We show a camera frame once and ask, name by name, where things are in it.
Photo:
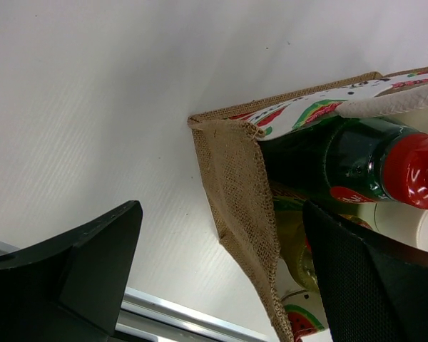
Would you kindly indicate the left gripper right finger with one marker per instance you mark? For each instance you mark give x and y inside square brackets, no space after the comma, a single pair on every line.
[373,288]

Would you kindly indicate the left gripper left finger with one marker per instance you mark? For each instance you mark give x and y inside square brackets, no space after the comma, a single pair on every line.
[70,287]

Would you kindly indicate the white-lid frosted jar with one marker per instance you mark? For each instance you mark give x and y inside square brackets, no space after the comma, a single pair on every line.
[401,222]

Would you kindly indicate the jute watermelon canvas bag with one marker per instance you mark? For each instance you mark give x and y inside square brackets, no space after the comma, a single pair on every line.
[234,178]

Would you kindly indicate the yellow-green red-cap bottle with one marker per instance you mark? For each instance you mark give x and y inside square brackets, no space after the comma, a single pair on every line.
[295,250]

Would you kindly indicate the dark green red-cap bottle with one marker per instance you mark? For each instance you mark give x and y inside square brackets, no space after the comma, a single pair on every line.
[352,161]

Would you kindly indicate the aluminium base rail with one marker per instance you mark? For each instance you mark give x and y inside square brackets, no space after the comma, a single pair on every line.
[147,318]

